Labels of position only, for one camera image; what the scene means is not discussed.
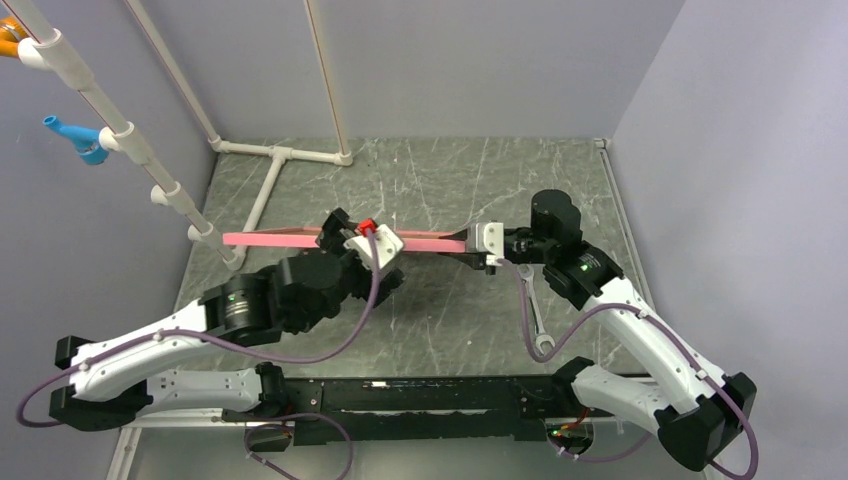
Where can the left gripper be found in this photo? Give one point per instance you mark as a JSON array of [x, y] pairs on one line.
[[348, 245]]

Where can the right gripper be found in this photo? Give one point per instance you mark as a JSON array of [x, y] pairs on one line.
[[473, 260]]

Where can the wooden picture frame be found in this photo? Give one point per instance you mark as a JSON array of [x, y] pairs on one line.
[[306, 237]]

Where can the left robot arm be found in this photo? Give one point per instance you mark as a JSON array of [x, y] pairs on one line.
[[212, 352]]

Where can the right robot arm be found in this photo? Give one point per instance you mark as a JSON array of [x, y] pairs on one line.
[[693, 407]]

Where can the silver wrench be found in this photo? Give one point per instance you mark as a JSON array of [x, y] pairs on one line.
[[544, 342]]

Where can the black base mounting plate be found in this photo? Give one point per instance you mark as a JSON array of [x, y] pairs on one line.
[[529, 408]]

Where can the blue pipe fitting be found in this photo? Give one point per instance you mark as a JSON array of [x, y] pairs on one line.
[[85, 141]]

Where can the white PVC pipe stand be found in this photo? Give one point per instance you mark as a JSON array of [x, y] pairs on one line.
[[48, 49]]

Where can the orange pipe fitting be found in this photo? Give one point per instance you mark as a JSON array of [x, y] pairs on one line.
[[12, 33]]

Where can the aluminium rail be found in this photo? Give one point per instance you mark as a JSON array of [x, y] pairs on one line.
[[195, 418]]

